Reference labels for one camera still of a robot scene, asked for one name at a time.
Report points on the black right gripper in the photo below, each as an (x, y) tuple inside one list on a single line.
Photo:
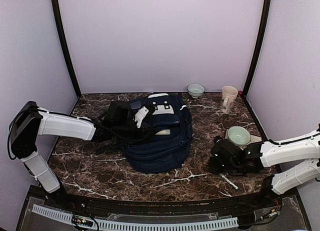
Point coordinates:
[(214, 166)]

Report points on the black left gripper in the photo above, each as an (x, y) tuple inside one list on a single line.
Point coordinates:
[(144, 120)]

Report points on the white marker pen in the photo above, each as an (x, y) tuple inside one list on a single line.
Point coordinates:
[(229, 181)]

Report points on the navy blue student backpack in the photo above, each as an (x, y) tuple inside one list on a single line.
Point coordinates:
[(161, 153)]

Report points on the yellow highlighter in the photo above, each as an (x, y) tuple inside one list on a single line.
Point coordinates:
[(164, 132)]

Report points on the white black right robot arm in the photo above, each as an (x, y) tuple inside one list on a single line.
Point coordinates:
[(305, 149)]

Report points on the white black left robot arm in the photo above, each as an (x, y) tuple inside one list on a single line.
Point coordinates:
[(33, 121)]

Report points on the celadon bowl on plate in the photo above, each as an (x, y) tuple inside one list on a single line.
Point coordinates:
[(238, 136)]

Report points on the square floral plate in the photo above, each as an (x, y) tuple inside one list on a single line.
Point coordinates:
[(255, 139)]

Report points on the cream ceramic mug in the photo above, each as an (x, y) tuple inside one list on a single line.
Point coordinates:
[(229, 95)]

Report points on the celadon bowl at back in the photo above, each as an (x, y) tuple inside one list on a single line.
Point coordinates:
[(195, 90)]

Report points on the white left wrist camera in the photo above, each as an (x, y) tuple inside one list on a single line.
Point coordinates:
[(142, 113)]

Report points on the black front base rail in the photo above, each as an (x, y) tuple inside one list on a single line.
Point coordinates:
[(92, 203)]

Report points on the grey slotted cable duct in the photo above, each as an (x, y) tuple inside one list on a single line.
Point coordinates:
[(133, 223)]

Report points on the black left frame post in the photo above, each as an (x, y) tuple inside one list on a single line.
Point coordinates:
[(64, 47)]

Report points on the black frame post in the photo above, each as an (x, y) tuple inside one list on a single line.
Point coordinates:
[(258, 46), (64, 47)]

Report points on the black right frame post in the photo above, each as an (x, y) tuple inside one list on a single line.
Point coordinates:
[(258, 46)]

